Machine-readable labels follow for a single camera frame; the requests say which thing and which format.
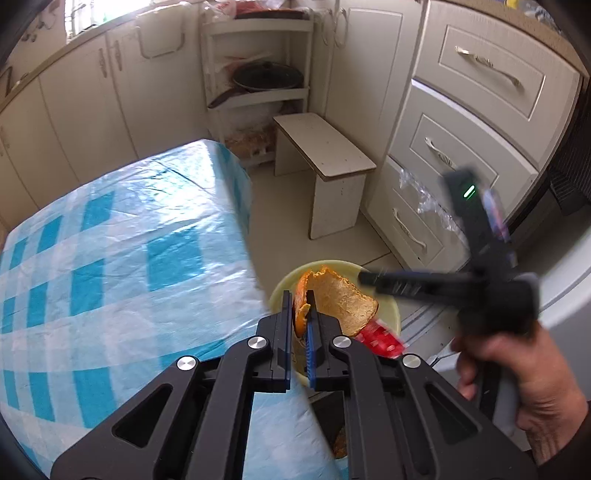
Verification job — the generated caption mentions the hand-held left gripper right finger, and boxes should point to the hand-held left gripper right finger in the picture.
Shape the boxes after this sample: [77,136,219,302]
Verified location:
[305,290,539,480]

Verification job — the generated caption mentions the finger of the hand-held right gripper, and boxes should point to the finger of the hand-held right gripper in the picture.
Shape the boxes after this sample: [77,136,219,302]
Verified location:
[358,269,481,304]

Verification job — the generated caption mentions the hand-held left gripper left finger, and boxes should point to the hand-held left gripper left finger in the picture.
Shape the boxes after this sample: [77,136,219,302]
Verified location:
[50,289,293,480]

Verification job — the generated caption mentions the yellow plastic basin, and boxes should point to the yellow plastic basin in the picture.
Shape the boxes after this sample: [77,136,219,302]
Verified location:
[269,259,402,389]

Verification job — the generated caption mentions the orange peel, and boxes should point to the orange peel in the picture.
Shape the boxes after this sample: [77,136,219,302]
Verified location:
[293,266,380,339]

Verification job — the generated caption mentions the red snack wrapper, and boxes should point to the red snack wrapper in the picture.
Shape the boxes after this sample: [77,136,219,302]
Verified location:
[355,318,408,359]

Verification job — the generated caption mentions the person's right forearm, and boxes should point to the person's right forearm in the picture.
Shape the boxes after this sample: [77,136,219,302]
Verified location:
[526,415,591,472]

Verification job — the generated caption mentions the person's right hand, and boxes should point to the person's right hand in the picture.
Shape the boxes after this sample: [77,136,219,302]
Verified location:
[450,322,590,439]

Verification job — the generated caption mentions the cream cabinet drawer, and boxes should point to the cream cabinet drawer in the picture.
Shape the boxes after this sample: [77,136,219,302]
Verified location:
[413,0,581,139]
[361,157,467,273]
[388,79,541,217]

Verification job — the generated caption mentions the black textured appliance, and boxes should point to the black textured appliance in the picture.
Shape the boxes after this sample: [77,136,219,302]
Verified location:
[545,138,591,219]

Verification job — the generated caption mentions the white wooden stool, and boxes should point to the white wooden stool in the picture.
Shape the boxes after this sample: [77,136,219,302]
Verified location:
[272,113,378,241]

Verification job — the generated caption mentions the blue checked tablecloth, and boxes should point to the blue checked tablecloth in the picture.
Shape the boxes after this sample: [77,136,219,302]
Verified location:
[0,138,352,480]

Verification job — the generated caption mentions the bag of brown produce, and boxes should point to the bag of brown produce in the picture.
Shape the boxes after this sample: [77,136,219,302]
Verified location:
[225,129,279,161]

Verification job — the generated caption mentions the cream cabinet door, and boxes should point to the cream cabinet door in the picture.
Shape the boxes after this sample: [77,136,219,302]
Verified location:
[314,0,430,155]

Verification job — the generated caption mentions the black wok with glass lid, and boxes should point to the black wok with glass lid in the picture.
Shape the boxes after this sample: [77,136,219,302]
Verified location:
[207,61,306,110]

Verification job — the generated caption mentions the white storage rack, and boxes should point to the white storage rack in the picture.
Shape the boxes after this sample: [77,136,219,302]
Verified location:
[199,9,315,169]

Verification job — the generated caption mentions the cream base cabinet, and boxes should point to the cream base cabinet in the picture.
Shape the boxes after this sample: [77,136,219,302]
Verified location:
[0,18,208,222]

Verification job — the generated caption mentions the dark red tray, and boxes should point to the dark red tray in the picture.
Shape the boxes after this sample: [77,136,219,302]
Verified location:
[235,8,306,22]

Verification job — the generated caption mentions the white hanging bin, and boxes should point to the white hanging bin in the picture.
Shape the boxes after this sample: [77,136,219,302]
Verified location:
[137,21,182,61]

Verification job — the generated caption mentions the white plastic bag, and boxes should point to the white plastic bag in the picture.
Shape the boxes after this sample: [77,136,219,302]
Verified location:
[202,0,239,20]

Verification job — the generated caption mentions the kitchen window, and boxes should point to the kitchen window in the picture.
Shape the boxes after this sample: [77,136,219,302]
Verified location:
[65,0,123,44]

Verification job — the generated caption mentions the clear plastic bag on handle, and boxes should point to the clear plastic bag on handle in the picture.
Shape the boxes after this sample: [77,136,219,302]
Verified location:
[398,167,463,232]

